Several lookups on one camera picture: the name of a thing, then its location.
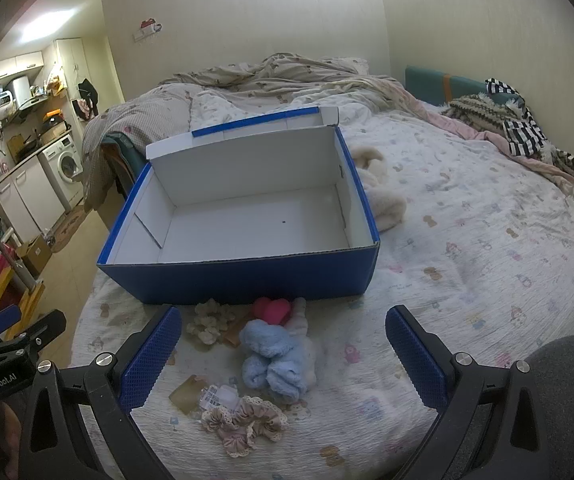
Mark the white wall appliance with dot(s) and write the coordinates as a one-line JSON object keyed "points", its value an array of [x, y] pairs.
{"points": [[14, 94]]}

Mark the beige printed quilt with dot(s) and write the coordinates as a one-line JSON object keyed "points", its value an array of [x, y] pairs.
{"points": [[277, 77]]}

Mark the patterned knit garment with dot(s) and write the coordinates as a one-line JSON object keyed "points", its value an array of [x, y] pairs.
{"points": [[472, 110]]}

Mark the cream fluffy plush garment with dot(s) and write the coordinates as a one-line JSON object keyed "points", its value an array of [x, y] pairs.
{"points": [[384, 205]]}

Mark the brown paper card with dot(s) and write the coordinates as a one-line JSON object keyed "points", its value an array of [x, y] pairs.
{"points": [[234, 334]]}

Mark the cardboard carton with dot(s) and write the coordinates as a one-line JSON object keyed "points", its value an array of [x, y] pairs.
{"points": [[36, 254]]}

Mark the amber translucent card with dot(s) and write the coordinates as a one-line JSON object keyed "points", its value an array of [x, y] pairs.
{"points": [[187, 395]]}

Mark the blue fluffy sock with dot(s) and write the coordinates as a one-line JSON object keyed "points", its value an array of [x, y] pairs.
{"points": [[272, 355]]}

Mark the white wall cabinet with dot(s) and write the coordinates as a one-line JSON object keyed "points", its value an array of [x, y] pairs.
{"points": [[14, 65]]}

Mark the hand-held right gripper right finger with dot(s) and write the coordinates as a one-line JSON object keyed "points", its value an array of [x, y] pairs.
{"points": [[412, 355]]}

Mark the cream lace scrunchie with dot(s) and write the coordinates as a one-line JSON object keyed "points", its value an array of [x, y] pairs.
{"points": [[212, 321]]}

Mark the person's left hand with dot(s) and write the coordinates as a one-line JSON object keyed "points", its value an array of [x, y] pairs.
{"points": [[7, 430]]}

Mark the pink blanket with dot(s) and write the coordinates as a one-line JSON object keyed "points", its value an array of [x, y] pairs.
{"points": [[497, 142]]}

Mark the black white striped garment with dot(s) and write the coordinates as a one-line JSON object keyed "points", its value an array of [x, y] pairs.
{"points": [[522, 135]]}

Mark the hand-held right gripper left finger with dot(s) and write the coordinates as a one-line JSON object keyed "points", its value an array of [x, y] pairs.
{"points": [[149, 360]]}

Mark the white washing machine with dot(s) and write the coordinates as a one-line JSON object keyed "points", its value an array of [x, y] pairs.
{"points": [[67, 165]]}

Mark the wall socket with red item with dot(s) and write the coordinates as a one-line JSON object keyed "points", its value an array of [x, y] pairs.
{"points": [[148, 29]]}

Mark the pink makeup sponge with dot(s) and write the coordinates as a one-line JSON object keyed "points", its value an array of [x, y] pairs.
{"points": [[261, 307], [282, 310]]}

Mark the yellow wooden rack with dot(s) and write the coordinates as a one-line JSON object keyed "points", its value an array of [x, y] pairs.
{"points": [[2, 285]]}

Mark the teal bed footboard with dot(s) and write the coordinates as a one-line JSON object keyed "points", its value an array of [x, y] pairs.
{"points": [[122, 160]]}

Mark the hanging dark clothes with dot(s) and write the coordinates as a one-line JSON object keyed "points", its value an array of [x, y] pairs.
{"points": [[88, 97]]}

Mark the pink lace scrunchie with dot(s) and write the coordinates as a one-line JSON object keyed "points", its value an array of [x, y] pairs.
{"points": [[247, 420]]}

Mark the teal headboard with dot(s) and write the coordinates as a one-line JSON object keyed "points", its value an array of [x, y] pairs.
{"points": [[427, 80]]}

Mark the white kitchen counter cabinet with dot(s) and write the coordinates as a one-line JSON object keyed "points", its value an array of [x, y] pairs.
{"points": [[27, 200]]}

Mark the blue cardboard box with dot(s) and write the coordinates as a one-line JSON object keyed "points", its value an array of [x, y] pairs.
{"points": [[247, 280]]}

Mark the grey fabric clothing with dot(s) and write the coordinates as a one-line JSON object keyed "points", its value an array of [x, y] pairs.
{"points": [[572, 400]]}

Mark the brown door mat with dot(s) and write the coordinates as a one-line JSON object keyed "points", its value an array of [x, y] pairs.
{"points": [[67, 230]]}

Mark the clear plastic packet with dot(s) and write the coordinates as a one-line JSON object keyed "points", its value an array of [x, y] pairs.
{"points": [[219, 396]]}

